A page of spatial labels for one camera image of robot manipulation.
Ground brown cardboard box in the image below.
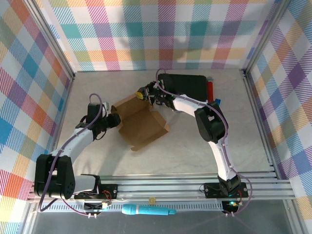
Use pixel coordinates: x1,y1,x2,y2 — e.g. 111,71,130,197
111,94,171,152

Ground black ribbed carry case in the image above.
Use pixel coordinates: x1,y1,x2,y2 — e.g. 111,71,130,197
168,74,209,102

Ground red glitter microphone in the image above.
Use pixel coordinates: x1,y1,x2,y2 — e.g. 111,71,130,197
206,77,215,103

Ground black controller board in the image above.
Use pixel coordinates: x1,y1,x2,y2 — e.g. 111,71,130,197
221,199,241,213
84,201,109,212

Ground blue marker pen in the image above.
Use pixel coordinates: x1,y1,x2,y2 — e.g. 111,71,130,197
121,203,176,216

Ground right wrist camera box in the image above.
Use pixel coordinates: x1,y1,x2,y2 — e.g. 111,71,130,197
157,74,171,90

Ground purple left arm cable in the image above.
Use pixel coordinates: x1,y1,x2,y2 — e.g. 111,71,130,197
36,93,109,217

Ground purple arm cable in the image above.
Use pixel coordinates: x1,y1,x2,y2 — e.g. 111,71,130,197
36,93,109,217
156,68,253,217

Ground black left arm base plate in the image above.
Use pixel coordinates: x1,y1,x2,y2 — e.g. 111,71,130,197
74,184,119,200

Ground aluminium frame cross rails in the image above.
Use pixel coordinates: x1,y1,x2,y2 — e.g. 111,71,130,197
26,172,297,203

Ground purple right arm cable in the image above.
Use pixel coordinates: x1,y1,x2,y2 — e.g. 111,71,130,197
156,68,253,217

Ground aluminium side rail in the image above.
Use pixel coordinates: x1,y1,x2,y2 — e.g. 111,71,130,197
242,72,280,180

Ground aluminium upright frame post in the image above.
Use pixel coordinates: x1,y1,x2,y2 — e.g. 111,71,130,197
240,0,292,76
23,0,76,80

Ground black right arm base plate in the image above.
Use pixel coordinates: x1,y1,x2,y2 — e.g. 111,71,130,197
203,181,249,198

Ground white slotted cable duct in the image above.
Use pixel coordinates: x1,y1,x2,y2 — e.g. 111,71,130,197
38,203,225,213

